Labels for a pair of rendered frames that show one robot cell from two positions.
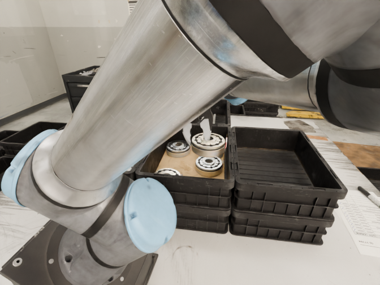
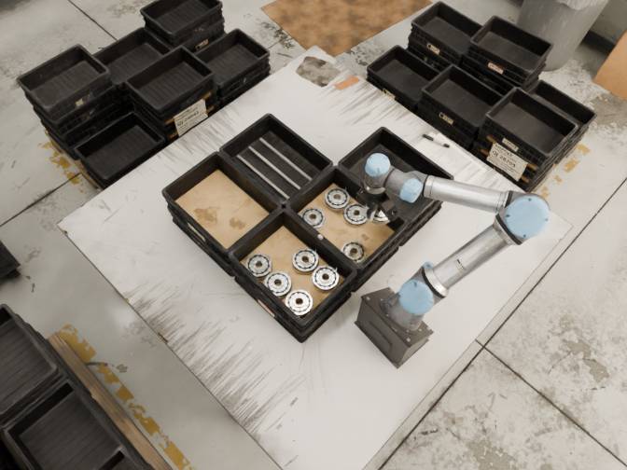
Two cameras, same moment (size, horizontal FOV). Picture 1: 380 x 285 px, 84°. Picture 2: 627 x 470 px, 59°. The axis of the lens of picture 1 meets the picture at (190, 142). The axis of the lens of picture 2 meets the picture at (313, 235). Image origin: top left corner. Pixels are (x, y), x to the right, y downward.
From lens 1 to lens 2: 1.78 m
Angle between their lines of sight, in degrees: 49
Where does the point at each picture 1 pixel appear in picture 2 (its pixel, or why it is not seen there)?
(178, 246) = (386, 282)
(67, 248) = (409, 321)
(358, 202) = (431, 151)
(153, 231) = not seen: hidden behind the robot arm
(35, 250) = (402, 333)
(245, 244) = (411, 244)
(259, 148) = (357, 161)
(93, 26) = not seen: outside the picture
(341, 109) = not seen: hidden behind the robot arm
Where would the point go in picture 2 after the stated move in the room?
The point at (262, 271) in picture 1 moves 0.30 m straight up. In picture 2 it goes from (432, 250) to (449, 213)
